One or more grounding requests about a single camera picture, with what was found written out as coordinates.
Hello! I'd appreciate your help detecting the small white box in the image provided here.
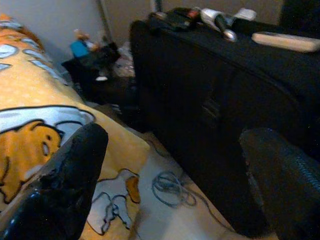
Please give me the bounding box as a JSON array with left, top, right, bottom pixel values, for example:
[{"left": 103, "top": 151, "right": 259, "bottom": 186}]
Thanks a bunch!
[{"left": 233, "top": 7, "right": 257, "bottom": 22}]

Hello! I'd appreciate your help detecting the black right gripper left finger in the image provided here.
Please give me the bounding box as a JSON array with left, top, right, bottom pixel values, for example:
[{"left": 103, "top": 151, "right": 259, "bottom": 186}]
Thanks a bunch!
[{"left": 0, "top": 122, "right": 110, "bottom": 240}]

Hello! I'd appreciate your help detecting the black pouch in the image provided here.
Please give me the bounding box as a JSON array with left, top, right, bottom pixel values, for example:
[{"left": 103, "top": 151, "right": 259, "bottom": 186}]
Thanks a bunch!
[{"left": 148, "top": 7, "right": 201, "bottom": 32}]

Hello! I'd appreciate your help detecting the large black fabric case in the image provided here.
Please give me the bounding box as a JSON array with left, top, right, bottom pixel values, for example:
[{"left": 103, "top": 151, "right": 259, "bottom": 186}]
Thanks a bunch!
[{"left": 129, "top": 14, "right": 320, "bottom": 237}]

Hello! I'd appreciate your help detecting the blue-grey coiled cable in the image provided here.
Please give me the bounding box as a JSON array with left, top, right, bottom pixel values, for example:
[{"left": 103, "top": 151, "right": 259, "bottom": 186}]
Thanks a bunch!
[{"left": 151, "top": 171, "right": 198, "bottom": 208}]

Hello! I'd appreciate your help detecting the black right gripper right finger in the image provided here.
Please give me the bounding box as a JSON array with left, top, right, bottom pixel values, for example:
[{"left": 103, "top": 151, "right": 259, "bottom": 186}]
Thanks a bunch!
[{"left": 239, "top": 127, "right": 320, "bottom": 240}]

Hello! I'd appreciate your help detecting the yellow cartoon print blanket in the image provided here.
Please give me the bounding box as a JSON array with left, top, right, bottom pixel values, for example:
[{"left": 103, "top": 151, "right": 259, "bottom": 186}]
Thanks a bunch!
[{"left": 0, "top": 13, "right": 151, "bottom": 240}]

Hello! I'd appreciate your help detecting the white patterned cloth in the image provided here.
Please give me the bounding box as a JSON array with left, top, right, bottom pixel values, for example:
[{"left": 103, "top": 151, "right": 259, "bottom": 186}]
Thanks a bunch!
[{"left": 114, "top": 42, "right": 136, "bottom": 78}]

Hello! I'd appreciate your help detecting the black clothing pile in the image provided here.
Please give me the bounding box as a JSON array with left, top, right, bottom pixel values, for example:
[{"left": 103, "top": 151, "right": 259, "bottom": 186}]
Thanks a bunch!
[{"left": 61, "top": 42, "right": 121, "bottom": 83}]

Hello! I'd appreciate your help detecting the blue toy figure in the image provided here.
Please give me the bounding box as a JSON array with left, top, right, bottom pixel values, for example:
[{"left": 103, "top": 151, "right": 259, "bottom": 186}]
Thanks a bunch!
[{"left": 69, "top": 28, "right": 98, "bottom": 60}]

